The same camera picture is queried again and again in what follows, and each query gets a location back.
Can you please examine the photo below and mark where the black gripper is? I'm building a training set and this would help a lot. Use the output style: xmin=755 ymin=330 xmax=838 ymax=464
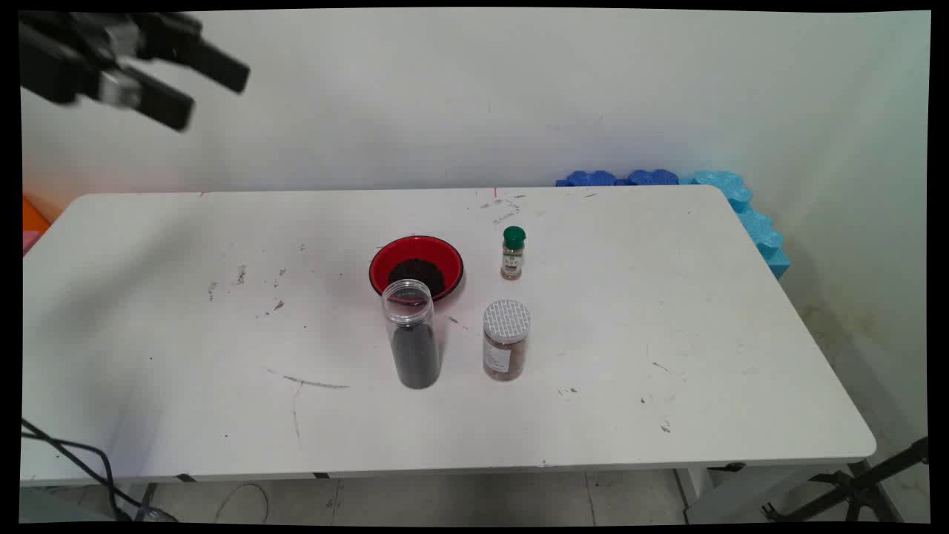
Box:
xmin=19 ymin=11 xmax=251 ymax=134

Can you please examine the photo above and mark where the black floor cable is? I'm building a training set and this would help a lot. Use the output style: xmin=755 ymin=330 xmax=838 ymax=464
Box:
xmin=21 ymin=418 xmax=179 ymax=522

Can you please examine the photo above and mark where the brown spice jar white lid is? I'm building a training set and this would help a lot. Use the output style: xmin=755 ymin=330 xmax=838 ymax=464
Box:
xmin=482 ymin=299 xmax=532 ymax=382

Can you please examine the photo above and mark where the clear plastic jar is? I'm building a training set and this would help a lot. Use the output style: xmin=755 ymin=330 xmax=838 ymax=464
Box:
xmin=381 ymin=279 xmax=441 ymax=390

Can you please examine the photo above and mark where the small spice bottle green cap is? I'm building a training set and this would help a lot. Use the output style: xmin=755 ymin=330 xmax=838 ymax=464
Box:
xmin=500 ymin=226 xmax=527 ymax=281

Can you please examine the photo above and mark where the black tripod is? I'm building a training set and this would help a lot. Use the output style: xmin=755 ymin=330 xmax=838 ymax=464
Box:
xmin=762 ymin=436 xmax=929 ymax=524

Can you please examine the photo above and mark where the orange object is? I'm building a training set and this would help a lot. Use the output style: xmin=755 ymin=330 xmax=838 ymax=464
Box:
xmin=22 ymin=194 xmax=51 ymax=235

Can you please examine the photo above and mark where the black seeds pile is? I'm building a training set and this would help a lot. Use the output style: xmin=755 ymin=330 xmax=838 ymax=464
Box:
xmin=388 ymin=258 xmax=446 ymax=297

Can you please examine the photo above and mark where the red bowl black rim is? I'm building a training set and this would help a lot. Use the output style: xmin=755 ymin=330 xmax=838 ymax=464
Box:
xmin=368 ymin=236 xmax=465 ymax=304

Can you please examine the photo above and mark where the thin floor wire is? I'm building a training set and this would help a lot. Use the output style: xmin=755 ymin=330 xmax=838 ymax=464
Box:
xmin=214 ymin=483 xmax=269 ymax=524

